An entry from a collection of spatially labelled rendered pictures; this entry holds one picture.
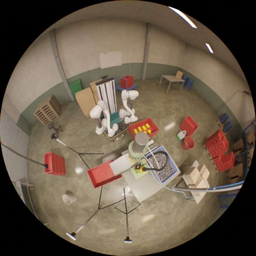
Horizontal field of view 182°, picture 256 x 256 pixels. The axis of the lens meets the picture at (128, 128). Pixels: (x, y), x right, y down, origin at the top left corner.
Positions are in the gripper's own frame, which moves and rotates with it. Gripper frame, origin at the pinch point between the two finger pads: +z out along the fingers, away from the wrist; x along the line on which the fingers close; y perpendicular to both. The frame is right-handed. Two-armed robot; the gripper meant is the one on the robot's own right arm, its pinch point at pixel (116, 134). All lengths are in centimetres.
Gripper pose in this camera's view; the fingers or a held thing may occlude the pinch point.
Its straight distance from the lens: 189.5
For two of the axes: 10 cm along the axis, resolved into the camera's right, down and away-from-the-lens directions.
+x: -7.8, 5.2, -3.5
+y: -6.3, -6.6, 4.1
